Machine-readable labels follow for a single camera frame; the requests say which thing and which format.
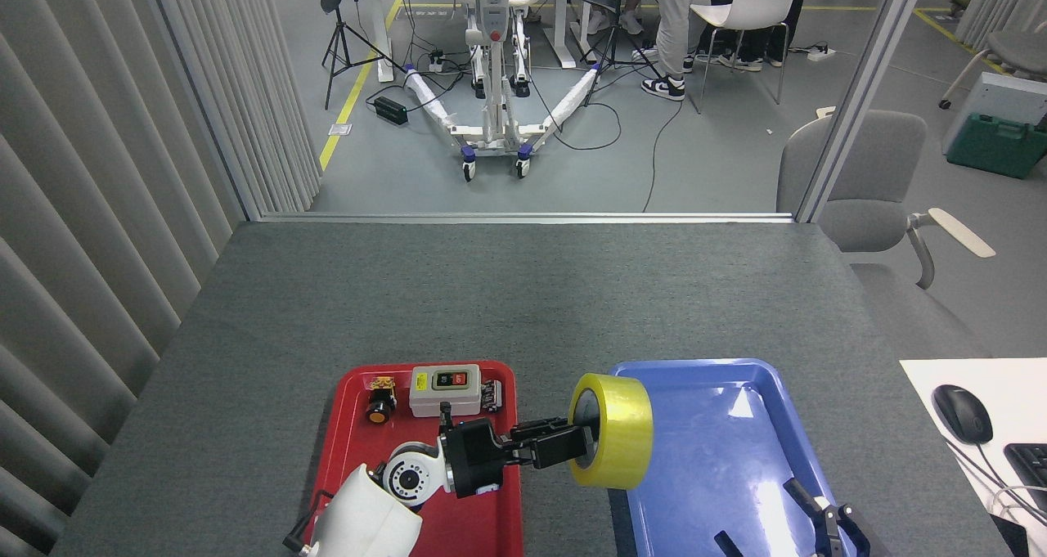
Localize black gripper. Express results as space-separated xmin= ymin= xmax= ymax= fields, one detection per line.
xmin=440 ymin=416 xmax=598 ymax=499

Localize yellow tape roll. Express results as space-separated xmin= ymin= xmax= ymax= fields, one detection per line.
xmin=568 ymin=372 xmax=654 ymax=490

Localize blue plastic tray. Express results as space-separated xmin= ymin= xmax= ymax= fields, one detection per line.
xmin=607 ymin=358 xmax=860 ymax=557

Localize black computer mouse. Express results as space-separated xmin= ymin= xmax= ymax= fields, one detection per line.
xmin=932 ymin=384 xmax=994 ymax=446

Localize orange push button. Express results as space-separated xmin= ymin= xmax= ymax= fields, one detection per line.
xmin=366 ymin=375 xmax=398 ymax=424

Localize red plastic tray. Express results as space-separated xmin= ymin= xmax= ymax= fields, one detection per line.
xmin=301 ymin=360 xmax=524 ymax=557

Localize black keyboard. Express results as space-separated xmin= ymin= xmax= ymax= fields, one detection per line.
xmin=1003 ymin=443 xmax=1047 ymax=513

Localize white desk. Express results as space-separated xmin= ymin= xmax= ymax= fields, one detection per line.
xmin=900 ymin=358 xmax=1047 ymax=557

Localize white wheeled stand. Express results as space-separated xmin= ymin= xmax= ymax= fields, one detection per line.
xmin=402 ymin=0 xmax=602 ymax=182

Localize grey office chair with armrest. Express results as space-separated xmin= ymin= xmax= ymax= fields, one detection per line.
xmin=775 ymin=109 xmax=996 ymax=290

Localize black tripod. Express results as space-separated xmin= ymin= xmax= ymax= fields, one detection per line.
xmin=577 ymin=0 xmax=662 ymax=108
xmin=321 ymin=0 xmax=407 ymax=110

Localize green plastic case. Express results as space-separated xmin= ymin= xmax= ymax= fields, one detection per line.
xmin=947 ymin=113 xmax=1047 ymax=180

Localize person with white shoes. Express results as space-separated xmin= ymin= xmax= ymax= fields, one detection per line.
xmin=585 ymin=0 xmax=657 ymax=37

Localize person in dark trousers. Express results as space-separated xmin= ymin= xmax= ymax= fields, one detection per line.
xmin=695 ymin=0 xmax=813 ymax=72

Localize person in pale trousers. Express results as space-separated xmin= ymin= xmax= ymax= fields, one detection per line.
xmin=640 ymin=0 xmax=696 ymax=101

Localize grey white box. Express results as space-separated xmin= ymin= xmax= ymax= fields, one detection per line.
xmin=941 ymin=72 xmax=1047 ymax=157

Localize white plastic chair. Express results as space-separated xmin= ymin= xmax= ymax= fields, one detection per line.
xmin=690 ymin=0 xmax=807 ymax=115

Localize grey chair with white legs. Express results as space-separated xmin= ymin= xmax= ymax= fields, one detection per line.
xmin=938 ymin=29 xmax=1047 ymax=110

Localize grey vertical blinds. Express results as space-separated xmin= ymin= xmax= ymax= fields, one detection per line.
xmin=0 ymin=0 xmax=321 ymax=557

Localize white switch box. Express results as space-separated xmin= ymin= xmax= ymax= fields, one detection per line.
xmin=409 ymin=365 xmax=482 ymax=418

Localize mouse cable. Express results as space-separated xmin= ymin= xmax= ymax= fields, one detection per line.
xmin=947 ymin=438 xmax=1047 ymax=527

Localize silver table rail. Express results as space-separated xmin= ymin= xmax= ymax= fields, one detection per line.
xmin=258 ymin=211 xmax=794 ymax=225

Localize long black floor cable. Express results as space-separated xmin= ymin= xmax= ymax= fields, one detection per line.
xmin=642 ymin=99 xmax=685 ymax=213

